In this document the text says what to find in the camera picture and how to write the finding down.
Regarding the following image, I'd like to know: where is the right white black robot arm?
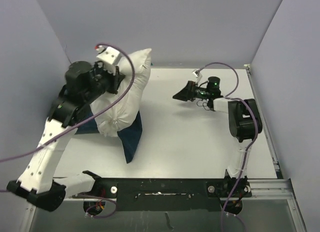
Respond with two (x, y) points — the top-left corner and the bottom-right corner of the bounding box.
(172, 76), (263, 179)

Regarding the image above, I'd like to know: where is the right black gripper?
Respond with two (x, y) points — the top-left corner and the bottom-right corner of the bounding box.
(172, 81), (210, 102)

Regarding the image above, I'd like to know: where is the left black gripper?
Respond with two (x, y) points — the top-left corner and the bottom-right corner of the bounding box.
(86, 61), (126, 103)

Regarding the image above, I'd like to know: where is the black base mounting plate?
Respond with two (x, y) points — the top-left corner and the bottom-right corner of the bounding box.
(87, 177), (252, 212)

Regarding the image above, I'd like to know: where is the white pillow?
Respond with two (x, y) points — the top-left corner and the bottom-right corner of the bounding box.
(90, 48), (152, 137)

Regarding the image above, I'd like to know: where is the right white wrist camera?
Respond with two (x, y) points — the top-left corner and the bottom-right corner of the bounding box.
(192, 70), (203, 84)

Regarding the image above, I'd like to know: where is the dark blue embroidered pillowcase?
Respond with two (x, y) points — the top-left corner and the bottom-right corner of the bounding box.
(75, 111), (143, 164)

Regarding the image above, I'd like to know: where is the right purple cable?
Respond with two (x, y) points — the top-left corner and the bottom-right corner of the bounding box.
(196, 62), (258, 232)

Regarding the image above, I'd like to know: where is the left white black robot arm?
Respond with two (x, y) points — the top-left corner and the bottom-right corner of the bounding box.
(6, 60), (125, 212)

